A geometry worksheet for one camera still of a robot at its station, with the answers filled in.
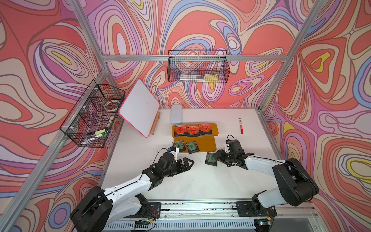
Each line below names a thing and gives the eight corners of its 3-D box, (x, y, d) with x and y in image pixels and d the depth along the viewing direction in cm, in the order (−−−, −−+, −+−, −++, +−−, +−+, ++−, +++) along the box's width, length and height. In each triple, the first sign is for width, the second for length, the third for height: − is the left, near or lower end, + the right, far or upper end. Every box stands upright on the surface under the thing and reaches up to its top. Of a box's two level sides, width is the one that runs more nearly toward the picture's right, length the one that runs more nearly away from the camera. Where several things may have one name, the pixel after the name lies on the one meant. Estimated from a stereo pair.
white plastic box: (170, 123, 112) (169, 121, 110) (171, 106, 125) (171, 104, 123) (182, 123, 112) (182, 121, 110) (182, 106, 125) (182, 104, 123)
